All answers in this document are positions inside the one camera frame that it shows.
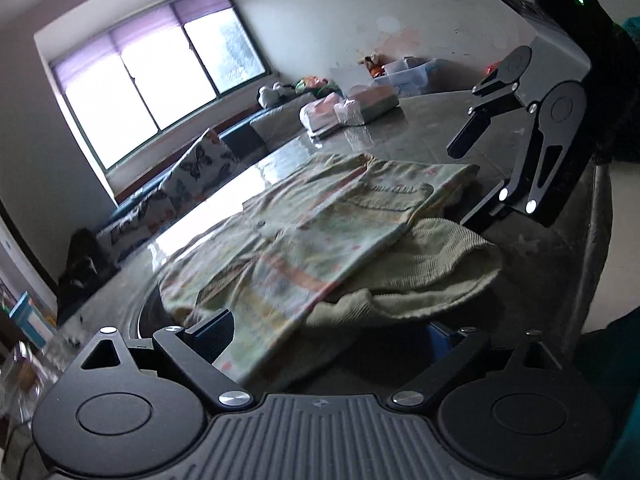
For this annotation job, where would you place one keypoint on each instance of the tissue pack pink green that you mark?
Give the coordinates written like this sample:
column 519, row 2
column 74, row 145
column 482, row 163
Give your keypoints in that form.
column 366, row 105

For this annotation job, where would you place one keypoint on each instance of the window with green frame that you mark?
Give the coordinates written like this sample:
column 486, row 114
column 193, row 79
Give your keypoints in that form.
column 132, row 82

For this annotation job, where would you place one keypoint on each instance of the round glass turntable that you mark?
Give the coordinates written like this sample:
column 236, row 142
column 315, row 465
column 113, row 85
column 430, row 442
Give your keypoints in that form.
column 149, row 316

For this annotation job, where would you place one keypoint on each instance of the small blue cabinet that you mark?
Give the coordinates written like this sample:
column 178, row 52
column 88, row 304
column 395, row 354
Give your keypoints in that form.
column 31, row 322

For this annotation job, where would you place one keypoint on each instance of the clear plastic storage box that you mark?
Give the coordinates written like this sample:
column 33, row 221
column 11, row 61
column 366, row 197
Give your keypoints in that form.
column 413, row 81

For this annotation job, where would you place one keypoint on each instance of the brown plush toy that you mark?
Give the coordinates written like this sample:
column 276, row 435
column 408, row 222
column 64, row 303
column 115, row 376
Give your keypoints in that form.
column 373, row 64

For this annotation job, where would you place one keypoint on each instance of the grey quilted star tablecloth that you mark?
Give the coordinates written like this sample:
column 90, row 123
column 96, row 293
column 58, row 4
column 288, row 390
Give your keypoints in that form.
column 517, row 411

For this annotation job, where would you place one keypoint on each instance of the green patterned child's shirt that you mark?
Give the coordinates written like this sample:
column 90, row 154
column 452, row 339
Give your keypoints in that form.
column 343, row 243

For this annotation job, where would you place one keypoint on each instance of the butterfly print cushion right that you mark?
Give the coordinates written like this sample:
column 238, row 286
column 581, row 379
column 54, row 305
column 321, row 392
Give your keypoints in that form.
column 202, row 170

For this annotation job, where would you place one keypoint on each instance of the butterfly print cushion left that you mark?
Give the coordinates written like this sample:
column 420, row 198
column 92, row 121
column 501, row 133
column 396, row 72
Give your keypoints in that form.
column 125, row 235

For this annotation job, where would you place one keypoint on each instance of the black bag on sofa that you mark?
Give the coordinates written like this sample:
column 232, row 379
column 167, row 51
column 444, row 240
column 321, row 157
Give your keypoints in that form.
column 87, row 269

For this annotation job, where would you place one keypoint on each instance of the clear plastic food container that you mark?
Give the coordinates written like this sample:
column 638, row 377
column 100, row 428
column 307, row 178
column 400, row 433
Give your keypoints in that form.
column 25, row 379

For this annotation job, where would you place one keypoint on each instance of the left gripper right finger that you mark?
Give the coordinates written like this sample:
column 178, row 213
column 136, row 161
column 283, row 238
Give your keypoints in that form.
column 452, row 351

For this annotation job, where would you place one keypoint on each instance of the white plush toy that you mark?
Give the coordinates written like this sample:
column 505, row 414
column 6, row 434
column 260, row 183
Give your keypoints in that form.
column 275, row 95

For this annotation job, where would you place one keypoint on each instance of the butterfly print cushion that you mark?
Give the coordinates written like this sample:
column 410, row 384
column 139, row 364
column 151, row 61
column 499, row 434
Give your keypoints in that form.
column 125, row 235
column 202, row 170

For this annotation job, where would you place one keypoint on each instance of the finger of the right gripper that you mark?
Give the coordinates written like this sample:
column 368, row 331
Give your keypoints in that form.
column 550, row 161
column 494, row 95

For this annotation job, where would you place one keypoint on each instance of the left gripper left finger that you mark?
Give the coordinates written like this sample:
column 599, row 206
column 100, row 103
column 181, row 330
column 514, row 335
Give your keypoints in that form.
column 187, row 355

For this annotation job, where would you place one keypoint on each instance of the grey cushion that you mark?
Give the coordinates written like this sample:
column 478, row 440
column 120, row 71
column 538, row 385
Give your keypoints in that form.
column 278, row 126

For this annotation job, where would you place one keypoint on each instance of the pink wet wipes pack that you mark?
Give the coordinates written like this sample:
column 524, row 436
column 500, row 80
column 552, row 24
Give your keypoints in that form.
column 320, row 114

